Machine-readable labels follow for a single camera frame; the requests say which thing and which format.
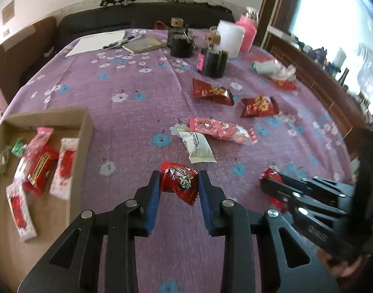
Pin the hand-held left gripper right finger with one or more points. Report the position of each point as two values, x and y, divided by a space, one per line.
206 201

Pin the red gold snack packet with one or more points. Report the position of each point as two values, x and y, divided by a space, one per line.
41 171

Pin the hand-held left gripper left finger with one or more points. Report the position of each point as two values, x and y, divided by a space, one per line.
151 201

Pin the dark red snack packet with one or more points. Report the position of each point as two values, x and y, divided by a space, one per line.
259 106
212 93

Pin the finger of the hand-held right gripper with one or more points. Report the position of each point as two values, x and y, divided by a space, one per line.
311 216
321 189

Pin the brown armchair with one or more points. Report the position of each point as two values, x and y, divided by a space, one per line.
21 58

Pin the red cartoon candy packet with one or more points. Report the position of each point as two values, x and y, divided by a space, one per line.
179 183

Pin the pink snack packet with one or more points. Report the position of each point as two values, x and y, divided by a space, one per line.
220 128

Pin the white plastic jar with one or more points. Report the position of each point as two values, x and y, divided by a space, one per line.
230 39

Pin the dark sofa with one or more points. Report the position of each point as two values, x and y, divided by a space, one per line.
113 21

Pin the cardboard box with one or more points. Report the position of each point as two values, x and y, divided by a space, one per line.
52 226

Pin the pink red long packet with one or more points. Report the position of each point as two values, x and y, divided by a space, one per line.
36 143

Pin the wooden cabinet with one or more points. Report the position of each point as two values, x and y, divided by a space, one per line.
321 88

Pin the small wall plaque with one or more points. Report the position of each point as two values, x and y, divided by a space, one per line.
8 12

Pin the black pen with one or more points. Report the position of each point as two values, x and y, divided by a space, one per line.
113 44
133 38

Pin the pink bottle with knit sleeve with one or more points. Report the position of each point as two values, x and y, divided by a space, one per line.
249 33

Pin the cream white snack packet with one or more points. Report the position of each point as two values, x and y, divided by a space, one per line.
198 146

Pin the bright window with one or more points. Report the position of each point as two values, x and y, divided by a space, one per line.
333 15

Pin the grey notebook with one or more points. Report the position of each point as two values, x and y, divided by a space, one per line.
143 45

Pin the clear round candy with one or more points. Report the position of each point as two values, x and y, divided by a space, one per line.
3 160

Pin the white red snack packet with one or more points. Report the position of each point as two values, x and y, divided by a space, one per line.
64 171
20 212

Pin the purple floral tablecloth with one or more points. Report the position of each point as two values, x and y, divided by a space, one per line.
128 122

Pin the white paper sheet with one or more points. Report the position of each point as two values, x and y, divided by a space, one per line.
91 42

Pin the person's right hand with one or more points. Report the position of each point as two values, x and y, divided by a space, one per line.
342 270

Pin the black bottle with cork cap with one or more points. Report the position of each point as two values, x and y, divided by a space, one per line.
180 47
215 65

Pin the green candy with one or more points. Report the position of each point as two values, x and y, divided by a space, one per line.
18 148

